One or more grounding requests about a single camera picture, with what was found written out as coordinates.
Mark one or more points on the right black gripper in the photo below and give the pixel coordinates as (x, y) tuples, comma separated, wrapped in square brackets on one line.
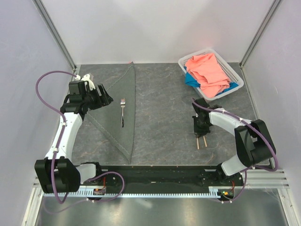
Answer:
[(199, 132)]

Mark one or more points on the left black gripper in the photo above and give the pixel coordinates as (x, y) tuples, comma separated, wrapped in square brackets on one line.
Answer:
[(106, 99)]

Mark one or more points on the silver metal fork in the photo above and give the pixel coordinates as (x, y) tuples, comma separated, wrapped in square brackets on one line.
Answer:
[(122, 105)]

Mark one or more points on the grey cloth napkin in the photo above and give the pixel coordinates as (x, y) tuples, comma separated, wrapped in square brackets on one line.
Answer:
[(108, 133)]

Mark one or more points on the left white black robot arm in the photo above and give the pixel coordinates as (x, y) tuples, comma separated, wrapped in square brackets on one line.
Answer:
[(56, 172)]

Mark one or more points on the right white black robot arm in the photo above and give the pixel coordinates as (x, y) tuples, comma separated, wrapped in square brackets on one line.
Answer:
[(254, 146)]

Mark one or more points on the blue cloth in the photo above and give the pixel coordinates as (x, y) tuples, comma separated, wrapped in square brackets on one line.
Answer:
[(191, 81)]

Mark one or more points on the salmon pink cloth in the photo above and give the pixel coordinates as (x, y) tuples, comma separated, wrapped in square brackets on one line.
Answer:
[(208, 73)]

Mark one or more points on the white plastic basket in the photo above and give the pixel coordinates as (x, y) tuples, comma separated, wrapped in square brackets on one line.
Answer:
[(232, 75)]

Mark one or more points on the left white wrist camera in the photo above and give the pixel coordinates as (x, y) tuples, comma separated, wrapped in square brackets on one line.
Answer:
[(88, 78)]

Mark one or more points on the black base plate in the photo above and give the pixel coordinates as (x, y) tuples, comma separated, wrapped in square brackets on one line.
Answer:
[(132, 176)]

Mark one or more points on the slotted cable duct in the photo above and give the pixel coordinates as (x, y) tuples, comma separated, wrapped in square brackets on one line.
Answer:
[(99, 193)]

